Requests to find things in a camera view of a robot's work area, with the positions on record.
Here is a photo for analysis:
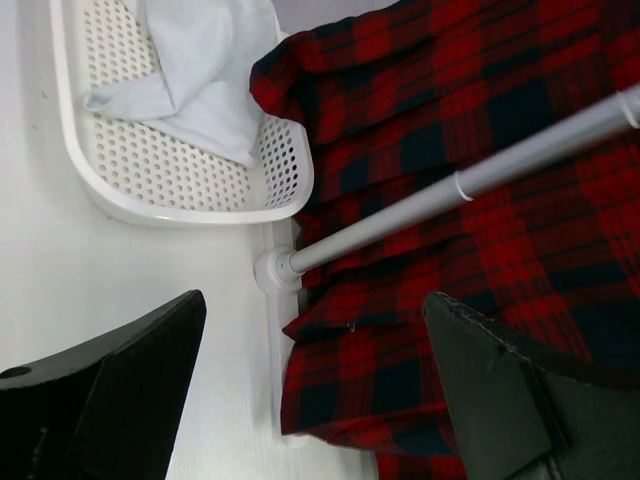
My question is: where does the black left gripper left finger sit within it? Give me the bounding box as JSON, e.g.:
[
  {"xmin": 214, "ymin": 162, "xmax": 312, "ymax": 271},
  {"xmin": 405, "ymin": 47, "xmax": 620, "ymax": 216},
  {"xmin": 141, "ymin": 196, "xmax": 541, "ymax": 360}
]
[{"xmin": 1, "ymin": 290, "xmax": 206, "ymax": 479}]

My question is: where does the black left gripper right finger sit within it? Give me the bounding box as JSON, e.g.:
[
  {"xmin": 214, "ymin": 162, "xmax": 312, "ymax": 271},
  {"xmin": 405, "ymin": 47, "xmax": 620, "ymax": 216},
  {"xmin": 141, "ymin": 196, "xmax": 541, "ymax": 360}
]
[{"xmin": 423, "ymin": 292, "xmax": 639, "ymax": 479}]

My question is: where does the red black plaid skirt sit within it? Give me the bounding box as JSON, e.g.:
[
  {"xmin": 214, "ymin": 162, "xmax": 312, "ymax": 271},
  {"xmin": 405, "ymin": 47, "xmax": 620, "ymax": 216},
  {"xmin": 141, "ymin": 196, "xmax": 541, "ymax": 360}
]
[{"xmin": 250, "ymin": 1, "xmax": 639, "ymax": 479}]

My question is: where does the white grey clothes rack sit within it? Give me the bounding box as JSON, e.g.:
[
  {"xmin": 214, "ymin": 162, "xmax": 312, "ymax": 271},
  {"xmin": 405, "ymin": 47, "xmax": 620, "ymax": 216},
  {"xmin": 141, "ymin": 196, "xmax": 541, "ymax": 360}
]
[{"xmin": 254, "ymin": 85, "xmax": 639, "ymax": 434}]

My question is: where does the white perforated plastic basket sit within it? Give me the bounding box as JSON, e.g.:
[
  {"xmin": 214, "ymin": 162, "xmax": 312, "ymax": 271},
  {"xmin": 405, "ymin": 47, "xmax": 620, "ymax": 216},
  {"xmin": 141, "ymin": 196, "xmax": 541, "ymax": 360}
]
[{"xmin": 49, "ymin": 1, "xmax": 314, "ymax": 226}]

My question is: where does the white cloth garment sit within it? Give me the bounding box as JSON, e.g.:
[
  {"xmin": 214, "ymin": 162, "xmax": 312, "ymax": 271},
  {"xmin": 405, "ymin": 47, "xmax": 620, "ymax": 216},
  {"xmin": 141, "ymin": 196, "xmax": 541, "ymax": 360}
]
[{"xmin": 83, "ymin": 0, "xmax": 279, "ymax": 168}]

